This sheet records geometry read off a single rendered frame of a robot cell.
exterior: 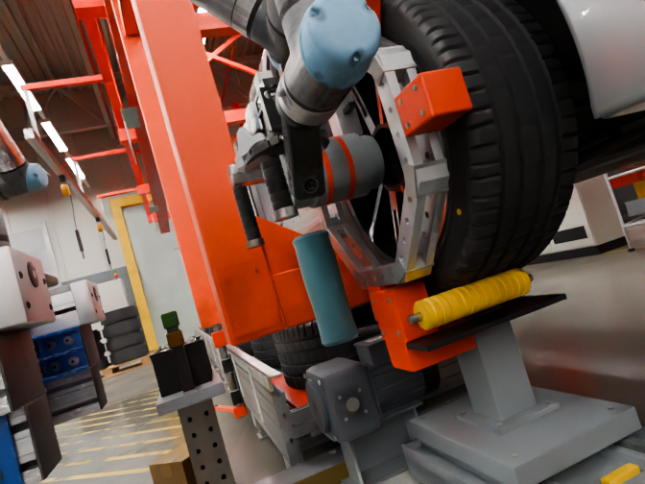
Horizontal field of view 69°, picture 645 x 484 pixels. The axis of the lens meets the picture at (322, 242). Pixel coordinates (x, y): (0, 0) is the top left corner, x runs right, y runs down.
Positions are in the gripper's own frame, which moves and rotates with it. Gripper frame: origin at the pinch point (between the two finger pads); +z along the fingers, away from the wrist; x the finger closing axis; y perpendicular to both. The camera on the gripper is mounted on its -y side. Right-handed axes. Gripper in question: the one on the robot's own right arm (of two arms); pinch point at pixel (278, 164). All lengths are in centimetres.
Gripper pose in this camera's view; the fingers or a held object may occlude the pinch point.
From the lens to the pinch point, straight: 77.5
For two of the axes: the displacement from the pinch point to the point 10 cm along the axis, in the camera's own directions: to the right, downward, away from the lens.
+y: -2.8, -9.6, 0.7
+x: -9.2, 2.5, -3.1
